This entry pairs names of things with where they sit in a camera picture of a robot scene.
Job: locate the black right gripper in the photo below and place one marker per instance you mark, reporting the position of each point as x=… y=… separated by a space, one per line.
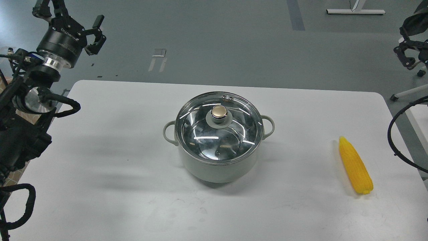
x=413 y=25

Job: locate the grey cooking pot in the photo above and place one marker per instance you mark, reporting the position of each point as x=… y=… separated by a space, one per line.
x=215 y=173

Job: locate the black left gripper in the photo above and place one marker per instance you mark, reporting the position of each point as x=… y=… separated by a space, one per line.
x=62 y=39

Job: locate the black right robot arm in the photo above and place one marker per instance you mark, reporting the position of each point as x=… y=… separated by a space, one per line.
x=410 y=53

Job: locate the white office chair base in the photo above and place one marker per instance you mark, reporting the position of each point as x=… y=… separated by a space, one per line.
x=419 y=76

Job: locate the white desk foot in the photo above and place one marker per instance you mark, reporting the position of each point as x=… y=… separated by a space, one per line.
x=355 y=9

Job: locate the glass pot lid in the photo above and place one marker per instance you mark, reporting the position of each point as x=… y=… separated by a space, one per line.
x=219 y=128

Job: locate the yellow corn cob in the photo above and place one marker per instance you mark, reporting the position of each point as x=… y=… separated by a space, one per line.
x=355 y=168

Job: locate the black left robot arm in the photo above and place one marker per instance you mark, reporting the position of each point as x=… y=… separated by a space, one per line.
x=27 y=104

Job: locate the brown checked cloth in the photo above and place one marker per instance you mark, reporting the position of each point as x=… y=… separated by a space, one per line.
x=14 y=134

